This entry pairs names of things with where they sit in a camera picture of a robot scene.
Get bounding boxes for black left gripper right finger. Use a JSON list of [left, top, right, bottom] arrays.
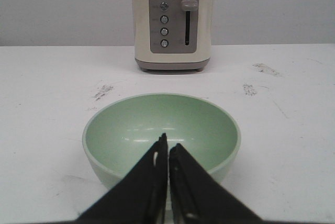
[[169, 142, 265, 222]]

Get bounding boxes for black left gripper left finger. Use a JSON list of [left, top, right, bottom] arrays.
[[77, 133, 168, 221]]

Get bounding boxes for green bowl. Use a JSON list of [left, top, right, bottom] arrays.
[[82, 93, 241, 189]]

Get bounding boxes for cream and chrome toaster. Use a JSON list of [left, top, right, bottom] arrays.
[[132, 0, 214, 71]]

